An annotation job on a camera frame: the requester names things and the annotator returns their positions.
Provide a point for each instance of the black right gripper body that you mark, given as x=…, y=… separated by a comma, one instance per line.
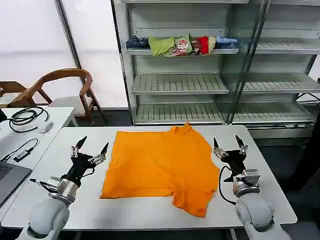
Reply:
x=233, y=161

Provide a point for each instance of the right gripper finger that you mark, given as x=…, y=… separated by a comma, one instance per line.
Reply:
x=217, y=148
x=241, y=145

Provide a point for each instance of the empty grey metal shelf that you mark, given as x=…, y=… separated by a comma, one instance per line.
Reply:
x=277, y=85

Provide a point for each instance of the grey shelf with clothes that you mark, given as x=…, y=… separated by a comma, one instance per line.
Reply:
x=180, y=80

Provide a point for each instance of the grey laptop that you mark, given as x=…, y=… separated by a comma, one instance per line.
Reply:
x=10, y=177

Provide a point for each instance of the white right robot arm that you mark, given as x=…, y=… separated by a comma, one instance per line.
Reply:
x=255, y=207

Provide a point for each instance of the wooden chair with grey seat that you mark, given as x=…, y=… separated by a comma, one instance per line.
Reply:
x=65, y=75

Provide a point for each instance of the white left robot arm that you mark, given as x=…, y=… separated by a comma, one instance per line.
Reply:
x=47, y=215

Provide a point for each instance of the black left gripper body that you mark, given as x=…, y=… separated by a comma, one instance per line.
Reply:
x=80, y=166

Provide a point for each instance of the brown wooden chair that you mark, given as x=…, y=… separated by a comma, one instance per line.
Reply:
x=12, y=86

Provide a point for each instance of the white computer mouse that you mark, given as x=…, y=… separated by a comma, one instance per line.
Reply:
x=46, y=127

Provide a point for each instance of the orange t-shirt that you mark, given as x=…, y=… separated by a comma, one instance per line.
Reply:
x=160, y=165

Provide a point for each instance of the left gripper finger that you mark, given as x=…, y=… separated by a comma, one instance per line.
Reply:
x=102, y=153
x=79, y=145

